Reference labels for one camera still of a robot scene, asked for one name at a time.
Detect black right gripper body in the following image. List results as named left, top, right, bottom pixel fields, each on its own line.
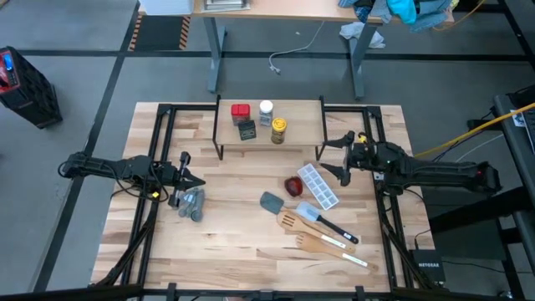
left=340, top=130, right=380, bottom=188

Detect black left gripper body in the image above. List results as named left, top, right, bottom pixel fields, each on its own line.
left=160, top=150, right=192, bottom=209

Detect red apple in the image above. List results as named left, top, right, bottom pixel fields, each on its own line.
left=283, top=176, right=304, bottom=198

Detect yellow-lid spice jar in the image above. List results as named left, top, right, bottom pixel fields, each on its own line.
left=270, top=117, right=288, bottom=145

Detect dark green spice tin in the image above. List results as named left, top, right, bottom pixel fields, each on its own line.
left=237, top=120, right=257, bottom=141

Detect white-lid spice jar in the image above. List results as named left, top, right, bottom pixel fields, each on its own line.
left=258, top=99, right=275, bottom=127

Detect red-lid spice jar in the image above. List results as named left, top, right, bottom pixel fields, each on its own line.
left=230, top=103, right=252, bottom=127

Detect wooden shelf riser black legs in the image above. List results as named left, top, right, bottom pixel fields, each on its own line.
left=211, top=94, right=329, bottom=162

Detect white ice cube tray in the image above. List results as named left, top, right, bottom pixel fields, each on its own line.
left=297, top=163, right=340, bottom=211

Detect wooden slotted spatula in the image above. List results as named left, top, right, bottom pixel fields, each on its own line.
left=276, top=209, right=357, bottom=255

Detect white cloth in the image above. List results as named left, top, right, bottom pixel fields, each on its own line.
left=339, top=21, right=386, bottom=50

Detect wooden desk grey legs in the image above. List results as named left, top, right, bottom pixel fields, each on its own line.
left=137, top=0, right=456, bottom=101

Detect black mat hazard stripes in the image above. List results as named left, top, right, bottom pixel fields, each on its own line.
left=128, top=14, right=192, bottom=52

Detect pile of clothes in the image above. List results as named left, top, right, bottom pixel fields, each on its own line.
left=338, top=0, right=461, bottom=33

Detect black side desk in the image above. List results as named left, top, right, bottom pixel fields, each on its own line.
left=492, top=85, right=535, bottom=252

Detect stack of papers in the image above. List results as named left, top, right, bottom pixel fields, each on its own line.
left=201, top=0, right=252, bottom=13

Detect black metal table frame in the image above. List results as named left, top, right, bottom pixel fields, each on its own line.
left=87, top=102, right=440, bottom=293

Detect white cable with plug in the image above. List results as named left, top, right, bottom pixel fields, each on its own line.
left=268, top=20, right=326, bottom=76

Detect grey cable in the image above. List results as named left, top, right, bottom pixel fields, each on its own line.
left=453, top=133, right=505, bottom=165

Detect thick yellow cable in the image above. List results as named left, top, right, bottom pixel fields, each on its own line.
left=413, top=102, right=535, bottom=160

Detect black Netgear switch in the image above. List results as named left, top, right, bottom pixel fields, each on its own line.
left=408, top=249, right=447, bottom=285

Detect thin yellow cable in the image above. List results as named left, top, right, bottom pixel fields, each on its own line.
left=432, top=0, right=488, bottom=33

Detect black horizontal frame bar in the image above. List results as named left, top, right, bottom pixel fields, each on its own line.
left=0, top=283, right=535, bottom=301

